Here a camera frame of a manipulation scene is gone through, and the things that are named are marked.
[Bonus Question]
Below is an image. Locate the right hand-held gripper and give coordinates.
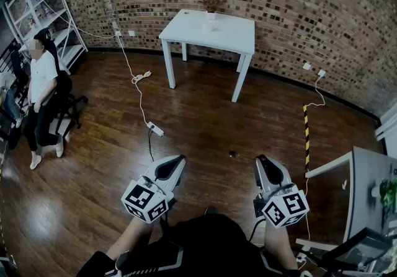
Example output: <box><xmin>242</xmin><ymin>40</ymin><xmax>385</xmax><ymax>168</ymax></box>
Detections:
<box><xmin>253</xmin><ymin>154</ymin><xmax>310</xmax><ymax>229</ymax></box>

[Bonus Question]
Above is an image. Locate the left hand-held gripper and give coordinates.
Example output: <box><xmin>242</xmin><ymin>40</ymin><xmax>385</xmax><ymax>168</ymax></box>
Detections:
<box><xmin>120</xmin><ymin>154</ymin><xmax>187</xmax><ymax>224</ymax></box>

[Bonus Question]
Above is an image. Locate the person's right forearm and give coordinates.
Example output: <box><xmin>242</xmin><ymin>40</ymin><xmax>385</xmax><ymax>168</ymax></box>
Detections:
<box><xmin>263</xmin><ymin>219</ymin><xmax>299</xmax><ymax>271</ymax></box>

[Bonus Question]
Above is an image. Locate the person's left forearm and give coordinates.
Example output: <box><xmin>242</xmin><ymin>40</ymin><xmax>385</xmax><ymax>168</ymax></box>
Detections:
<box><xmin>107</xmin><ymin>216</ymin><xmax>156</xmax><ymax>263</ymax></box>

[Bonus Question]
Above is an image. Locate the white power strip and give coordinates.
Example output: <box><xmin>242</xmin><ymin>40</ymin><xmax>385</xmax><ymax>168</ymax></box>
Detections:
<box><xmin>146</xmin><ymin>121</ymin><xmax>165</xmax><ymax>138</ymax></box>

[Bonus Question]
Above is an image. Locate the yellow black striped strip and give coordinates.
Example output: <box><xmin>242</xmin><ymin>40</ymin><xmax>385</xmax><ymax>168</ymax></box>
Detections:
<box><xmin>303</xmin><ymin>104</ymin><xmax>311</xmax><ymax>172</ymax></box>

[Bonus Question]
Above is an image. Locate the person's black clothing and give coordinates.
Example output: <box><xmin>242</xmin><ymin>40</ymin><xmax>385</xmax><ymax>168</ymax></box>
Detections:
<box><xmin>76</xmin><ymin>206</ymin><xmax>311</xmax><ymax>277</ymax></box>

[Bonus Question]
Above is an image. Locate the grey desk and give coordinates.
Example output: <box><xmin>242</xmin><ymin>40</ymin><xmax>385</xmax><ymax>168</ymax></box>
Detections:
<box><xmin>305</xmin><ymin>146</ymin><xmax>397</xmax><ymax>249</ymax></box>

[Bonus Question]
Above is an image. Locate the green plant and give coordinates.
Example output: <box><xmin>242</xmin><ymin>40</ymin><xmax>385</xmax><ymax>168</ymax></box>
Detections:
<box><xmin>380</xmin><ymin>178</ymin><xmax>397</xmax><ymax>209</ymax></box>

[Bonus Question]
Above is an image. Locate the white cabinet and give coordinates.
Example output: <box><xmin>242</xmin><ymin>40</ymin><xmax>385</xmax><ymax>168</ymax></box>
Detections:
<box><xmin>374</xmin><ymin>110</ymin><xmax>397</xmax><ymax>153</ymax></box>

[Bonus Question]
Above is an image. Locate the black office chair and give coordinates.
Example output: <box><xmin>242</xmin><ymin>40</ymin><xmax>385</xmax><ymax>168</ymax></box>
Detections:
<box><xmin>33</xmin><ymin>27</ymin><xmax>89</xmax><ymax>144</ymax></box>

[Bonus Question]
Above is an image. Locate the white table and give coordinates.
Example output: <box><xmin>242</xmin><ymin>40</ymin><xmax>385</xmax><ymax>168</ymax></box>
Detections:
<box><xmin>158</xmin><ymin>9</ymin><xmax>256</xmax><ymax>103</ymax></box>

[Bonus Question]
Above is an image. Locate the brown dried potted plant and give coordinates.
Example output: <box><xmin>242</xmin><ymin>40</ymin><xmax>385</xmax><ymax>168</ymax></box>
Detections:
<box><xmin>200</xmin><ymin>0</ymin><xmax>225</xmax><ymax>21</ymax></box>

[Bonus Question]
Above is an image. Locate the white metal shelf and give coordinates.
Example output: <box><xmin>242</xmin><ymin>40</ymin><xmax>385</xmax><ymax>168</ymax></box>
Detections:
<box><xmin>2</xmin><ymin>0</ymin><xmax>89</xmax><ymax>76</ymax></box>

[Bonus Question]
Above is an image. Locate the black power cord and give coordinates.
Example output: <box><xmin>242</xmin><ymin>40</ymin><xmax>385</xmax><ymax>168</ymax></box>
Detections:
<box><xmin>148</xmin><ymin>130</ymin><xmax>156</xmax><ymax>162</ymax></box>

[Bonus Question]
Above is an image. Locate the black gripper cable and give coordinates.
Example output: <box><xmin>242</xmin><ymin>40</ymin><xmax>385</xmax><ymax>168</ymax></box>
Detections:
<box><xmin>159</xmin><ymin>198</ymin><xmax>176</xmax><ymax>235</ymax></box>
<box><xmin>249</xmin><ymin>218</ymin><xmax>267</xmax><ymax>243</ymax></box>

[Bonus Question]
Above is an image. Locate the long white floor cable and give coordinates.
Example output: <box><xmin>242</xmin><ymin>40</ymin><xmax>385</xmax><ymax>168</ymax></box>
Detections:
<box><xmin>117</xmin><ymin>35</ymin><xmax>156</xmax><ymax>128</ymax></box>

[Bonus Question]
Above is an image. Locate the thin white cable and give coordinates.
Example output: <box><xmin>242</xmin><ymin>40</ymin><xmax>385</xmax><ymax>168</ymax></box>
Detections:
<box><xmin>303</xmin><ymin>76</ymin><xmax>326</xmax><ymax>241</ymax></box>

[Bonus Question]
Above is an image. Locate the coiled white extension cord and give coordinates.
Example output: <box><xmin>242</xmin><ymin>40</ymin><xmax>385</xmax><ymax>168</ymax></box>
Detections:
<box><xmin>132</xmin><ymin>70</ymin><xmax>153</xmax><ymax>85</ymax></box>

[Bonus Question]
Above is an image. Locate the white cable to shelf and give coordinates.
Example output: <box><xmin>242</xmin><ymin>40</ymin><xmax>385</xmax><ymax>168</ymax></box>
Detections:
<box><xmin>30</xmin><ymin>0</ymin><xmax>118</xmax><ymax>40</ymax></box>

